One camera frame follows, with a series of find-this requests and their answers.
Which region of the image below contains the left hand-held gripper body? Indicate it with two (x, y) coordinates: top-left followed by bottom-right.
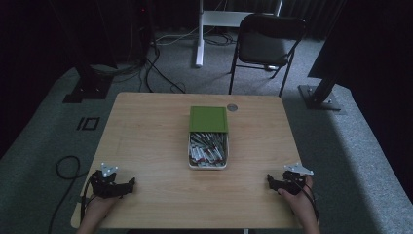
(89, 162), (130, 200)

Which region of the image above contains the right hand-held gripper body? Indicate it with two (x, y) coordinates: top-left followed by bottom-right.
(281, 162), (315, 197)

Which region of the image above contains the person's right hand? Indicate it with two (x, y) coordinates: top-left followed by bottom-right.
(277, 175), (316, 226)

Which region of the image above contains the person's left hand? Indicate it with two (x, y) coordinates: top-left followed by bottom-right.
(82, 194), (120, 225)

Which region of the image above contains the white storage box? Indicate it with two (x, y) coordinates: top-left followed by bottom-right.
(187, 131), (230, 171)

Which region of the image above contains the pile of small packets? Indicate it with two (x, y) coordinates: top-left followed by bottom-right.
(189, 132), (228, 168)

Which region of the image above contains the green box lid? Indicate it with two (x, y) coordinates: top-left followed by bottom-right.
(188, 105), (230, 134)

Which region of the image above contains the black folding chair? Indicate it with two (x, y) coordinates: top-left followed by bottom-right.
(228, 12), (308, 98)

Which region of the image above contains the right hand-held gripper cable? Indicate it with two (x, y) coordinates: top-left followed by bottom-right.
(293, 180), (321, 226)

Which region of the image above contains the hand-held gripper cable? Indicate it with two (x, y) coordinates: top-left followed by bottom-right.
(79, 180), (98, 224)
(293, 180), (321, 226)

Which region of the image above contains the left hand-held gripper cable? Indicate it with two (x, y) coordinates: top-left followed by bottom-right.
(79, 180), (98, 224)

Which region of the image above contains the black looped floor cable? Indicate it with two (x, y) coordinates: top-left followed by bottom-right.
(47, 155), (90, 234)

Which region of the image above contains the black stand with base plate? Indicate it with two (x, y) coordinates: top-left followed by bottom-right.
(297, 72), (343, 112)
(61, 61), (115, 104)

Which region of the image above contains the bundle of black floor cables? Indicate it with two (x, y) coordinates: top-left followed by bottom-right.
(91, 28), (238, 96)

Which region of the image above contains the white desk frame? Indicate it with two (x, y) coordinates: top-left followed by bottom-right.
(194, 0), (284, 68)

